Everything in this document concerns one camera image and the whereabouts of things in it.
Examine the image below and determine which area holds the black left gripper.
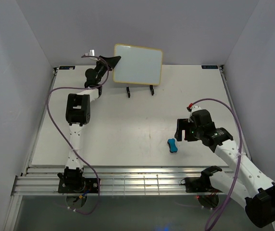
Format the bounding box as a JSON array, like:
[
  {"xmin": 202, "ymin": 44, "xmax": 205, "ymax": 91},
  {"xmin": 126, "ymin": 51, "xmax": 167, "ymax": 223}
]
[{"xmin": 96, "ymin": 56, "xmax": 122, "ymax": 84}]

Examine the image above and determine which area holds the blue bone-shaped whiteboard eraser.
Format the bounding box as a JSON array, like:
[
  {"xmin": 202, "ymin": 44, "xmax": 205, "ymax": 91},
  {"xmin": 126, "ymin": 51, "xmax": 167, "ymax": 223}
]
[{"xmin": 167, "ymin": 139, "xmax": 178, "ymax": 153}]

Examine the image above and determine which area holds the yellow-framed whiteboard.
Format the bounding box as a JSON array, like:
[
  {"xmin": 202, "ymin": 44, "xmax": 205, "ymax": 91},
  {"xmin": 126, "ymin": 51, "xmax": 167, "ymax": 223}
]
[{"xmin": 113, "ymin": 43, "xmax": 163, "ymax": 86}]

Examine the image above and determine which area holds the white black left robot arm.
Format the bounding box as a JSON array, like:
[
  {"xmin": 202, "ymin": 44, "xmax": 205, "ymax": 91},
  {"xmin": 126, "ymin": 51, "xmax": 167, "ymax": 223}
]
[{"xmin": 58, "ymin": 56, "xmax": 121, "ymax": 193}]

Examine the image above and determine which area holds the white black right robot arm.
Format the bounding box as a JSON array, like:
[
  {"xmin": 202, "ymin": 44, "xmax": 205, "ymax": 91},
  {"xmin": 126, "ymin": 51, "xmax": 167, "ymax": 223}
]
[{"xmin": 175, "ymin": 106, "xmax": 275, "ymax": 228}]

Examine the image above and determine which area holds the black metal whiteboard stand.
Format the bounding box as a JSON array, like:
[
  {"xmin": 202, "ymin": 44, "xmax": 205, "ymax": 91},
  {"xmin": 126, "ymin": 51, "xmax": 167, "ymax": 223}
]
[{"xmin": 126, "ymin": 85, "xmax": 155, "ymax": 98}]

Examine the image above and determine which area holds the blue label sticker left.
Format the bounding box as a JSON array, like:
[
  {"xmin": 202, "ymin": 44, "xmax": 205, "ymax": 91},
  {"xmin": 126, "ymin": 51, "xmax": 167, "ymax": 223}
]
[{"xmin": 59, "ymin": 66, "xmax": 75, "ymax": 70}]

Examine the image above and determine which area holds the blue label sticker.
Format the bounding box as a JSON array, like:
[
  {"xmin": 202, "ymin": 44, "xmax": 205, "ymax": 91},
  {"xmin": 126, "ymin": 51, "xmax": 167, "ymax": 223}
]
[
  {"xmin": 59, "ymin": 66, "xmax": 75, "ymax": 70},
  {"xmin": 201, "ymin": 65, "xmax": 218, "ymax": 69}
]

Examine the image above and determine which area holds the blue label sticker right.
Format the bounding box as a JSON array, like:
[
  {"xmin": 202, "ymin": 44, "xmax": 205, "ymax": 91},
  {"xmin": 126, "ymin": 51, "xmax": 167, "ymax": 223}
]
[{"xmin": 201, "ymin": 65, "xmax": 218, "ymax": 69}]

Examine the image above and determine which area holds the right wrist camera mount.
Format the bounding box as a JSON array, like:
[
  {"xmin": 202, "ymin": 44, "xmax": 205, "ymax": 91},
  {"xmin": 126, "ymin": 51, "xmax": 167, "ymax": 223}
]
[{"xmin": 187, "ymin": 103, "xmax": 202, "ymax": 121}]

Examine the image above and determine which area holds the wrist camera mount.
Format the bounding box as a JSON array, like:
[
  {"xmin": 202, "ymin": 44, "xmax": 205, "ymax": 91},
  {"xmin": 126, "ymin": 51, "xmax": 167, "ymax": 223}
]
[
  {"xmin": 187, "ymin": 103, "xmax": 202, "ymax": 121},
  {"xmin": 81, "ymin": 49, "xmax": 97, "ymax": 60}
]

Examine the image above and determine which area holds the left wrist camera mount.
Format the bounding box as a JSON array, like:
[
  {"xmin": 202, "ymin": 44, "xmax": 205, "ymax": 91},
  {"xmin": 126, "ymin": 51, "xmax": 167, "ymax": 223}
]
[{"xmin": 81, "ymin": 49, "xmax": 97, "ymax": 60}]

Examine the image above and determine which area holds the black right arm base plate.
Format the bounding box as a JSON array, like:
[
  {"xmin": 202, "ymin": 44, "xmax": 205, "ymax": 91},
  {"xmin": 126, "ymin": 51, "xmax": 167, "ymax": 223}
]
[{"xmin": 180, "ymin": 177, "xmax": 218, "ymax": 193}]

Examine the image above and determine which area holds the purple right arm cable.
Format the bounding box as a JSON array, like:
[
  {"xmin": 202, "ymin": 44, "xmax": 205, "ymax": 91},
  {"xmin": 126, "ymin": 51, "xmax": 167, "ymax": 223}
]
[{"xmin": 192, "ymin": 98, "xmax": 244, "ymax": 231}]

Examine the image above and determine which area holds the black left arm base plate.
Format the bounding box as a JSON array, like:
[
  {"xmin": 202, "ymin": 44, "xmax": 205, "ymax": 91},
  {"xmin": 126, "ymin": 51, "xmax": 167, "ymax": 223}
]
[{"xmin": 57, "ymin": 177, "xmax": 99, "ymax": 194}]

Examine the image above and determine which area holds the aluminium table edge rail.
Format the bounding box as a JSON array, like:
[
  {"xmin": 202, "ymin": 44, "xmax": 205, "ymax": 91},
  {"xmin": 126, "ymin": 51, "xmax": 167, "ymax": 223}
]
[{"xmin": 11, "ymin": 166, "xmax": 273, "ymax": 197}]

